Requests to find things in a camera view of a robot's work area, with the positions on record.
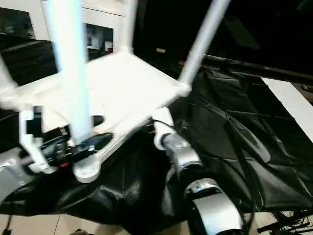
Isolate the black shiny mat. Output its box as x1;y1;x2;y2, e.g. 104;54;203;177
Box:
0;31;313;233

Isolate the white display cabinet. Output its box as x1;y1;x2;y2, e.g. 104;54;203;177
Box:
0;0;128;55

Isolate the long black bar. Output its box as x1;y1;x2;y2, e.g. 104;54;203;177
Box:
202;54;313;80

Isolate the white paper sheet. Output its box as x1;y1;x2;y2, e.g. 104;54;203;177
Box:
260;77;313;144

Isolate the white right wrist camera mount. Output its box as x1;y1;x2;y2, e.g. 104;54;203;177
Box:
153;107;176;152

